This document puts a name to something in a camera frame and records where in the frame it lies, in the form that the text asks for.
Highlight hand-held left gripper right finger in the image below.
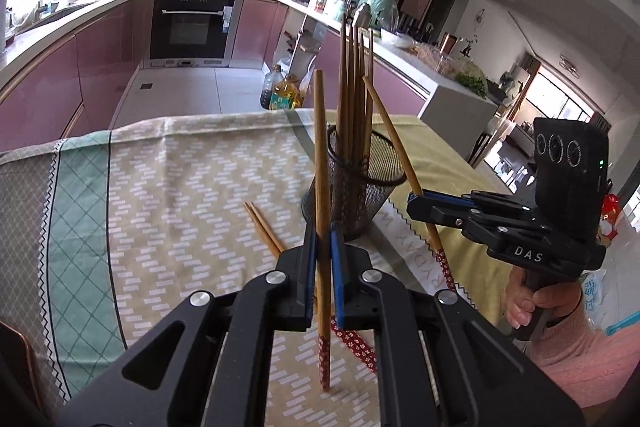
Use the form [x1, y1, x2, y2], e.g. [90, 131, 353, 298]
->
[329, 223, 586, 427]

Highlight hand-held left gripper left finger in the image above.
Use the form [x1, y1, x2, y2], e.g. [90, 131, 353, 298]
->
[55, 222, 319, 427]

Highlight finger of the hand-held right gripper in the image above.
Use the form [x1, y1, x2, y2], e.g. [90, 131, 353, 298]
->
[422, 189, 538, 217]
[406, 196, 536, 235]

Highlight red-ended wooden chopstick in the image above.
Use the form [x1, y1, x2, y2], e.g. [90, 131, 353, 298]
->
[362, 76, 457, 293]
[244, 202, 376, 374]
[312, 69, 333, 392]
[250, 202, 379, 370]

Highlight black mesh holder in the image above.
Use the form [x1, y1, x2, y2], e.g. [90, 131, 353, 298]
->
[301, 127, 407, 242]

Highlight bunch of wooden chopsticks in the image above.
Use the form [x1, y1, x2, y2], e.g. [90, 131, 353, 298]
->
[337, 19, 376, 228]

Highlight person's right forearm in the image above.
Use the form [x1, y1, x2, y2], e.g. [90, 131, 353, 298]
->
[530, 302, 640, 410]

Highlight person's right hand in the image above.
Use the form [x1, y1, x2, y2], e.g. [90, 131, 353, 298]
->
[505, 269, 584, 329]

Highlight green vegetables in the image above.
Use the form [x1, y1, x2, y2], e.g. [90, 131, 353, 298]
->
[455, 69, 488, 98]

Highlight patterned tablecloth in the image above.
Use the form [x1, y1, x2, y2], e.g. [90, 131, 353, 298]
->
[0, 109, 531, 427]

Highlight clear plastic food container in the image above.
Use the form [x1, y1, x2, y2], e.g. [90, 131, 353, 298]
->
[415, 42, 461, 75]

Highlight yellow cooking oil bottle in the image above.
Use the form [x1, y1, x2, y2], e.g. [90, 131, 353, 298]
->
[270, 74, 303, 110]

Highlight dark oil bottle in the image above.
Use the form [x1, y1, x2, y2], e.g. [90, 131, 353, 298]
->
[260, 64, 286, 108]

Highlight teal plastic bag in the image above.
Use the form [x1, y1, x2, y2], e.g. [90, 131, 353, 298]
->
[357, 0, 400, 30]

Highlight pink base cabinet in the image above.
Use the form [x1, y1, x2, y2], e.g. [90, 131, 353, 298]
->
[0, 0, 153, 142]
[232, 0, 431, 118]

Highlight black built-in oven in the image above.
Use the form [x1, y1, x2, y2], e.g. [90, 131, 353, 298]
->
[149, 0, 236, 68]

